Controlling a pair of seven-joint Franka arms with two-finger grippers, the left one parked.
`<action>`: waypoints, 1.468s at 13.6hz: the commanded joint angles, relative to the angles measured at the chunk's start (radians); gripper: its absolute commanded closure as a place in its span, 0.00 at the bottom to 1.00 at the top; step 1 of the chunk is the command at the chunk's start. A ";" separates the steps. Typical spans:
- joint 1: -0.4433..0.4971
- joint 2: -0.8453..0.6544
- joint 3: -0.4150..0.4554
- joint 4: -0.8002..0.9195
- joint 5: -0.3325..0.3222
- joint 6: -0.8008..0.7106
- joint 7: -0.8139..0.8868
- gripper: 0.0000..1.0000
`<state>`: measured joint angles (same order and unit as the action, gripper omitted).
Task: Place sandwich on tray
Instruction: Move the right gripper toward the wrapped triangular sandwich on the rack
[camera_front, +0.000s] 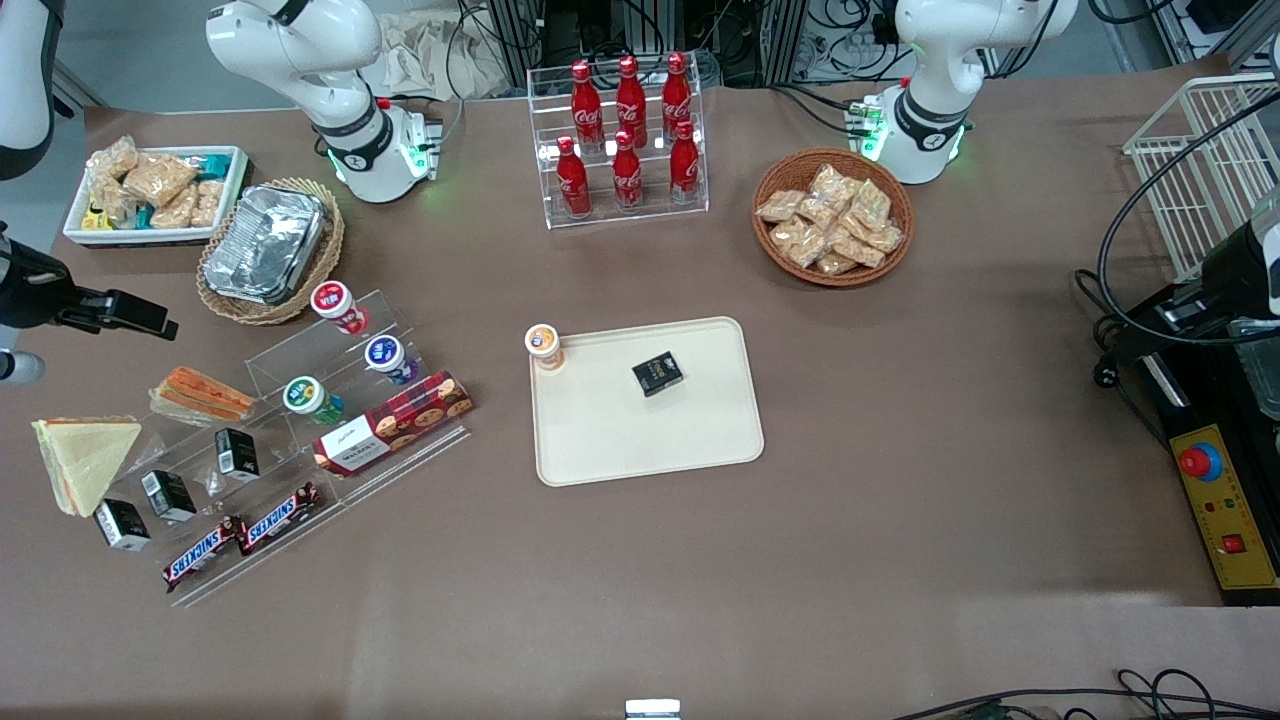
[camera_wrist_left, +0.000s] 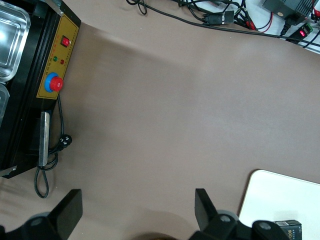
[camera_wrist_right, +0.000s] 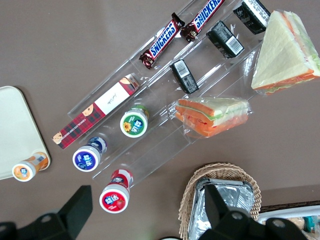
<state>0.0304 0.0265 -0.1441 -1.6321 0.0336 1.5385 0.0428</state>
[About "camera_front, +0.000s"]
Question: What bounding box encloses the wrapped orange filling sandwich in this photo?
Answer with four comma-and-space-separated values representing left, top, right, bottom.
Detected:
148, 366, 256, 426

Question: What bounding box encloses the black floor cable bundle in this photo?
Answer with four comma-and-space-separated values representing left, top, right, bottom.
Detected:
890, 668, 1280, 720

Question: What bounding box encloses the aluminium frame rack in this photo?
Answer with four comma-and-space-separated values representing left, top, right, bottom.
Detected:
485, 0, 813, 89

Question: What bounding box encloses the aluminium foil container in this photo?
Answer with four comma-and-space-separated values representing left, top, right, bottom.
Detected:
204, 185, 331, 306

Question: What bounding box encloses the light wicker oval basket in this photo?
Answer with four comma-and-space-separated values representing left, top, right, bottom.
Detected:
196, 178, 346, 326

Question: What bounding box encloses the blue lid cup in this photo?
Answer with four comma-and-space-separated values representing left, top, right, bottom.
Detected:
364, 334, 419, 387

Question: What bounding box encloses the brown round wicker basket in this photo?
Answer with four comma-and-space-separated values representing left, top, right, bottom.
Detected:
752, 148, 915, 289

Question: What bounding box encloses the thick black looping cable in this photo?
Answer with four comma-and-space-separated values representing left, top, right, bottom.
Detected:
1075, 90, 1280, 391

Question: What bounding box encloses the snickers chocolate bar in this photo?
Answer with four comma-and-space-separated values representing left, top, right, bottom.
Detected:
237, 482, 321, 556
163, 517, 244, 593

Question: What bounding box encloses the white rectangular bin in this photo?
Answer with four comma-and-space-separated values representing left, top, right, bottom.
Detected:
62, 145, 251, 249

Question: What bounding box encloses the small black box gold print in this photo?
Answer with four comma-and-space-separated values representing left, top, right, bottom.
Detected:
631, 351, 685, 398

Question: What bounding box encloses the orange lid cup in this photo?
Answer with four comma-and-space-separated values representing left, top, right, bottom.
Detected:
524, 323, 566, 373

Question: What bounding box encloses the red tartan shortbread box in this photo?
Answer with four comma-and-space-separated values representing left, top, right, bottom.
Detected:
312, 371, 475, 477

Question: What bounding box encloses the grey metal frame bar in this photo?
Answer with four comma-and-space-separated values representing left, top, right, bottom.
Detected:
50, 60, 106, 113

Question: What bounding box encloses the green lid cup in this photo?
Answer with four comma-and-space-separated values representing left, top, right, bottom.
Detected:
283, 375, 346, 425

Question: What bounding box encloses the small black white box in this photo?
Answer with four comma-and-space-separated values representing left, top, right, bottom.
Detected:
140, 469, 197, 523
215, 427, 261, 481
92, 498, 152, 552

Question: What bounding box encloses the red lid cup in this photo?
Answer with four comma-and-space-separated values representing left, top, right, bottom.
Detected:
310, 280, 369, 336

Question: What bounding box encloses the clear acrylic stepped stand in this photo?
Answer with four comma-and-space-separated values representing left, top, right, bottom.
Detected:
65, 290, 471, 609

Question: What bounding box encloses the beige cloth bag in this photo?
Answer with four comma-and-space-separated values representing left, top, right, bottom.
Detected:
360, 12, 521, 101

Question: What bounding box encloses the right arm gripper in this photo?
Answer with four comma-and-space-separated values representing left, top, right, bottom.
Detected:
0, 225, 180, 342

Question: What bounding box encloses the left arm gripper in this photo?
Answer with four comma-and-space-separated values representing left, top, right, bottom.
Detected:
1105, 215, 1280, 365

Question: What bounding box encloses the clear acrylic bottle rack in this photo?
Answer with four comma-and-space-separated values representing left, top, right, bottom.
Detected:
527, 62, 710, 231

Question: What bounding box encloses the white wire basket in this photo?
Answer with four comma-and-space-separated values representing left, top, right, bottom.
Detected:
1122, 72, 1280, 281

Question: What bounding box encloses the triangular white bread sandwich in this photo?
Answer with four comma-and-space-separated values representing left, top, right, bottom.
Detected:
30, 415, 143, 518

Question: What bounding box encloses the beige plastic serving tray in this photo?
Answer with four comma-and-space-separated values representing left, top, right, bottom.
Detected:
528, 316, 766, 488

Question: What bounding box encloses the black yellow emergency stop box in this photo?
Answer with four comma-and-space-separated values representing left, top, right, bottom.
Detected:
1140, 285, 1280, 608

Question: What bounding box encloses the red coca cola bottle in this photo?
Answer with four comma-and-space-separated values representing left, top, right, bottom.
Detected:
662, 52, 693, 141
612, 130, 644, 211
571, 61, 605, 153
669, 121, 701, 204
615, 56, 649, 148
556, 136, 592, 218

